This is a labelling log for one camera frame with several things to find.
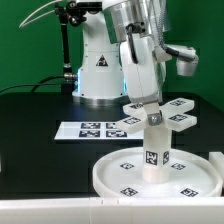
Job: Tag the white front rail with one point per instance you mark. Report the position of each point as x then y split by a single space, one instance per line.
113 211

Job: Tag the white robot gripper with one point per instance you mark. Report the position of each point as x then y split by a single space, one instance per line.
144 80

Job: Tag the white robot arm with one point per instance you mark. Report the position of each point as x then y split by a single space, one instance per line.
108 24

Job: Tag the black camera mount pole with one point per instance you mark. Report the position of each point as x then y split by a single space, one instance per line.
68 14

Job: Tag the white round table top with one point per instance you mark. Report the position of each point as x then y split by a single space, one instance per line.
136 173

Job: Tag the white block at right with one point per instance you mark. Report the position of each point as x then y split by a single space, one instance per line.
217 160

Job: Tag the white cross-shaped table base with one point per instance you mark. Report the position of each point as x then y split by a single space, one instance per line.
172 115

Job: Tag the white marker sheet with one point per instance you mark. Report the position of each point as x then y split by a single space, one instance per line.
93 130

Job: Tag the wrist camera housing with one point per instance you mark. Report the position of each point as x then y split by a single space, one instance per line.
186 58

